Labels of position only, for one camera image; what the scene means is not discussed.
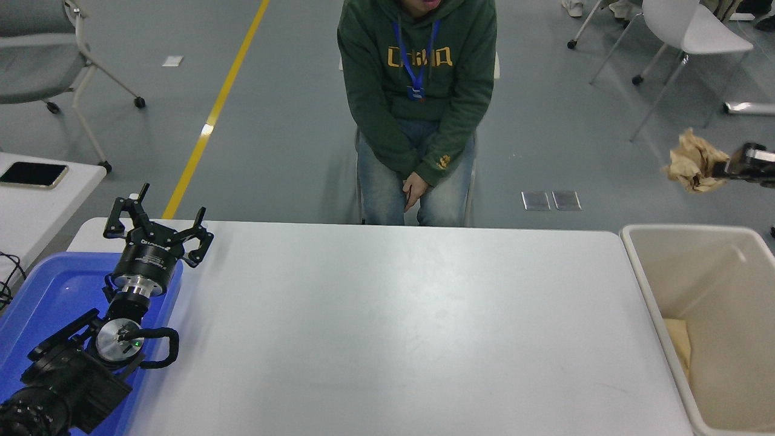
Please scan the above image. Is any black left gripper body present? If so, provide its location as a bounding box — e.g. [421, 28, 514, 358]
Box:
[112, 232, 185, 284]

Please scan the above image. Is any tan paper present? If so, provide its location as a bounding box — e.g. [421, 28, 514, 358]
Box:
[662, 128, 730, 194]

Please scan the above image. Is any person's left hand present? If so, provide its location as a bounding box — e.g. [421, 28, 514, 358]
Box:
[401, 170, 430, 212]

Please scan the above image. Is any white side table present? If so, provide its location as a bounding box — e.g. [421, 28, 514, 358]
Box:
[0, 153, 107, 291]

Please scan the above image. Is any black smartphone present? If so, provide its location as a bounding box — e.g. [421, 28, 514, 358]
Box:
[0, 162, 68, 190]

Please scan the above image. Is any blue plastic tray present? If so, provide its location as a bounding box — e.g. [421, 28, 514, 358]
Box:
[0, 251, 184, 436]

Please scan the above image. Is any large pale plastic bin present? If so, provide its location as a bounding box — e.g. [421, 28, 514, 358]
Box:
[619, 223, 775, 436]

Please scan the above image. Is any person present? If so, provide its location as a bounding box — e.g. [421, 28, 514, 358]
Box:
[561, 0, 636, 24]
[702, 0, 775, 34]
[337, 0, 498, 226]

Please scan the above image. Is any white shell chair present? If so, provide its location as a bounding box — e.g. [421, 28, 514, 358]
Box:
[590, 0, 754, 141]

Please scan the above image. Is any grey office chair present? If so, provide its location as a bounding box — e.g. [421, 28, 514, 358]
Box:
[0, 0, 147, 173]

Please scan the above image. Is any pale tan flat piece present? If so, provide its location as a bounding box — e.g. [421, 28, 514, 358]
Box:
[663, 319, 692, 381]

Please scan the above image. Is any white metal-framed chair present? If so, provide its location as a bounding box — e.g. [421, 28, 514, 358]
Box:
[339, 53, 501, 226]

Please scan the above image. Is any black cable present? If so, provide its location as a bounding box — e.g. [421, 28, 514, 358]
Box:
[0, 250, 28, 309]

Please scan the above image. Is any wheeled chair frame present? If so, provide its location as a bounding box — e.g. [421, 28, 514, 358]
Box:
[567, 0, 673, 85]

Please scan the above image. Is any blue lanyard badge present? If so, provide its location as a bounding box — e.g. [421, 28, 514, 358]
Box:
[392, 19, 441, 101]

